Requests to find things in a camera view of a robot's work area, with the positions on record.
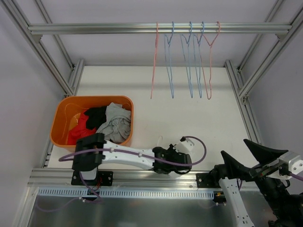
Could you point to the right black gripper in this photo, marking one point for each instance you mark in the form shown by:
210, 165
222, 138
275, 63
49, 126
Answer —
256, 172

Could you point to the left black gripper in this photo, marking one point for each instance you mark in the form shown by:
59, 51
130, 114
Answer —
181, 160

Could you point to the grey tank top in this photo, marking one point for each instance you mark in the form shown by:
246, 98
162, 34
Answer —
117, 127

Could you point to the black tank top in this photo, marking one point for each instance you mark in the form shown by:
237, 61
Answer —
96, 117

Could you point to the red tank top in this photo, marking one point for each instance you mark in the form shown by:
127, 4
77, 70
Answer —
80, 130

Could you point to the blue wire hanger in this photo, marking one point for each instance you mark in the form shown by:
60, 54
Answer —
167, 56

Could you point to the pink wire hanger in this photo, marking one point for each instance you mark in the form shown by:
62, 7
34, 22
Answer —
154, 59

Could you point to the white cloth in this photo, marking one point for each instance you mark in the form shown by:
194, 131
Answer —
160, 142

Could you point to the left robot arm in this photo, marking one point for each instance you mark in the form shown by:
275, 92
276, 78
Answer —
94, 150

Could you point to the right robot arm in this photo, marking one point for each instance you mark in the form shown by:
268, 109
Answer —
257, 196

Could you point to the orange plastic basket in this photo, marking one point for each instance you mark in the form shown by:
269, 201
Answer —
68, 112

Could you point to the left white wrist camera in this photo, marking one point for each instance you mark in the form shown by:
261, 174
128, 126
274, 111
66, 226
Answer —
184, 145

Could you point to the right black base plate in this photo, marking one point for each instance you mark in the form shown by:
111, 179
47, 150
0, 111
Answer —
203, 180

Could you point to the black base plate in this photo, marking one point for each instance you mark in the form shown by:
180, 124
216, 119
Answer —
92, 178
203, 180

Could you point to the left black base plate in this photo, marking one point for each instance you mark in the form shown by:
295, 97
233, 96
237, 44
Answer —
92, 178

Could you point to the white slotted cable duct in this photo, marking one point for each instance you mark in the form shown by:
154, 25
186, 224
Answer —
128, 193

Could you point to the aluminium front rail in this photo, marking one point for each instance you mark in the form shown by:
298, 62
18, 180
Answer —
61, 177

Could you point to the aluminium hanging rail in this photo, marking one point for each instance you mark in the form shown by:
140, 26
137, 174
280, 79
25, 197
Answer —
160, 28

